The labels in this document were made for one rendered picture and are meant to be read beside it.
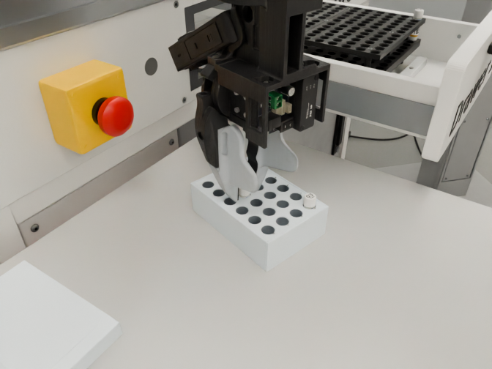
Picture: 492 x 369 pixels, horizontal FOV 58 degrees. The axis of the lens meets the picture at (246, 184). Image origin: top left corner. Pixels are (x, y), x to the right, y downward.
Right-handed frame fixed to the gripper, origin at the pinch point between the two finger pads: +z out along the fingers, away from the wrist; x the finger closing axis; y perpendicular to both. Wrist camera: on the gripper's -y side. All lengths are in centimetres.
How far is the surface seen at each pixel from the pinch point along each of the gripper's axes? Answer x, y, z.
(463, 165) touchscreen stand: 123, -22, 63
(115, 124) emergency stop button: -8.8, -8.4, -6.3
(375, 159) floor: 128, -60, 81
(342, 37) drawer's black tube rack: 22.2, -6.3, -8.6
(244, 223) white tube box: -3.0, 4.2, 1.3
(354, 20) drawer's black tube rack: 29.1, -9.9, -8.8
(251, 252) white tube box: -3.3, 5.5, 4.1
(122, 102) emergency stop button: -7.4, -8.9, -8.0
